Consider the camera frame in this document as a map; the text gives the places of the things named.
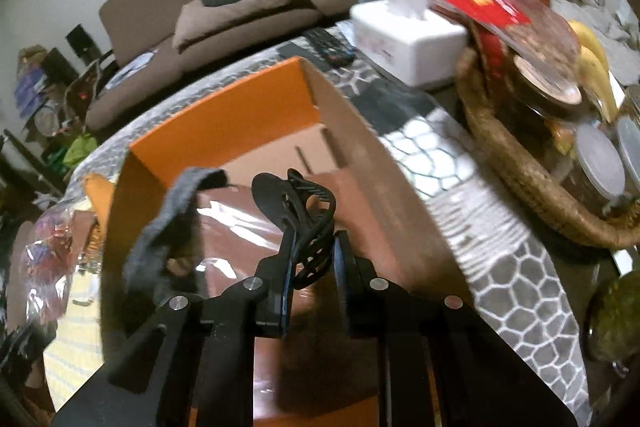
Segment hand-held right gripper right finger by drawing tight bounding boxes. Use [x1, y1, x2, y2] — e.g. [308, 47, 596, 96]
[332, 231, 591, 427]

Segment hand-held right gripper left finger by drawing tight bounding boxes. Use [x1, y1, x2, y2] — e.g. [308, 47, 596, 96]
[52, 227, 297, 427]

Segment black claw hair clip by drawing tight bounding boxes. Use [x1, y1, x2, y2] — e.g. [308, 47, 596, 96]
[251, 168, 337, 293]

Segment grey cloth strap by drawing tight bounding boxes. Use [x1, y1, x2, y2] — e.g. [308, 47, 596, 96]
[122, 167, 229, 303]

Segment orange cardboard box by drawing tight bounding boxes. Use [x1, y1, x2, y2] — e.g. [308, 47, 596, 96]
[97, 56, 481, 427]

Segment woven wicker basket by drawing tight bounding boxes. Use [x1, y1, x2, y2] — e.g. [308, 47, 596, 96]
[455, 44, 640, 250]

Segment clear plastic bag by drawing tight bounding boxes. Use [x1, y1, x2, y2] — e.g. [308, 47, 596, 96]
[20, 207, 108, 323]

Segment black remote control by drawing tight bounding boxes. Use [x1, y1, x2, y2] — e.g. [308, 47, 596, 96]
[302, 27, 357, 68]

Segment white tissue box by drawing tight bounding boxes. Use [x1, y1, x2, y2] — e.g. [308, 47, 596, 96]
[350, 0, 468, 88]

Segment green bag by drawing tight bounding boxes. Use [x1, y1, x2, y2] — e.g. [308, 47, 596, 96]
[65, 134, 98, 168]

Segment green mottled round object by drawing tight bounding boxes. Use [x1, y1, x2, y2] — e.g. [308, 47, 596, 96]
[585, 269, 640, 363]

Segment jar with brown lid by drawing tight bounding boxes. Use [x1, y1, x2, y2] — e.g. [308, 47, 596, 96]
[510, 57, 584, 118]

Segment white papers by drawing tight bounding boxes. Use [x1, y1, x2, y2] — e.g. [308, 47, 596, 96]
[107, 52, 156, 88]

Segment brown seat cushion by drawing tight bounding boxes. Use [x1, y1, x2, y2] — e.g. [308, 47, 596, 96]
[172, 0, 311, 55]

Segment brown sofa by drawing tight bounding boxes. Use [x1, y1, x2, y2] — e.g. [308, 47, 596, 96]
[85, 0, 381, 132]

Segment blue box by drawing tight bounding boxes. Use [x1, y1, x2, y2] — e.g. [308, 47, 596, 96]
[15, 67, 46, 112]

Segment black speaker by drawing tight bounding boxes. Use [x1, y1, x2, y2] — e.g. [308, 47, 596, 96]
[65, 24, 93, 58]

